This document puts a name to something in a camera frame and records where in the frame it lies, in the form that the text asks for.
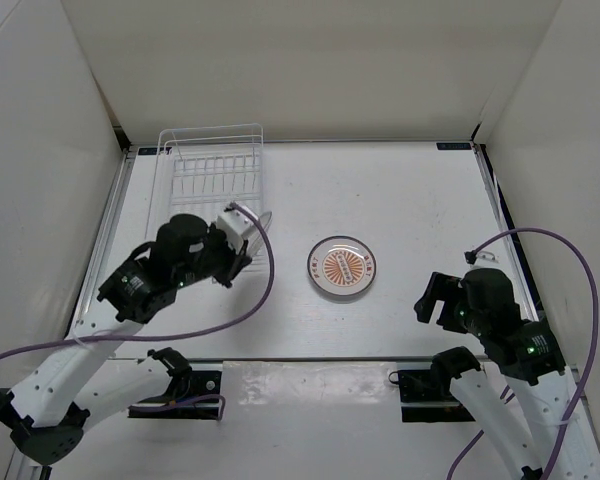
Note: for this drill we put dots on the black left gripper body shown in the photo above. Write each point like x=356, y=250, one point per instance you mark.
x=214, y=257

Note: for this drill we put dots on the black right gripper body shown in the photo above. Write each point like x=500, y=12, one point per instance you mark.
x=473, y=319

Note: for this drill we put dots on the white plate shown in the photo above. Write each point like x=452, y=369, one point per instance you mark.
x=262, y=222
x=341, y=268

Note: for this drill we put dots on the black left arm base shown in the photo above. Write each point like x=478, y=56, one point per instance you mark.
x=196, y=399

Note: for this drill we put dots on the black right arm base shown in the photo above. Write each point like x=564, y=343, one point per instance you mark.
x=423, y=401

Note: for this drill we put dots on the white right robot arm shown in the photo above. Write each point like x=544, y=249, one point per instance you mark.
x=550, y=443

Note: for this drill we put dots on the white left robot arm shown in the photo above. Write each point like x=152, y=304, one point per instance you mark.
x=49, y=412

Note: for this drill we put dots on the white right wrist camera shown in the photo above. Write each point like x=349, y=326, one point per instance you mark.
x=474, y=256

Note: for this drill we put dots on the white wire dish rack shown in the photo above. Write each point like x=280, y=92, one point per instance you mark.
x=201, y=170

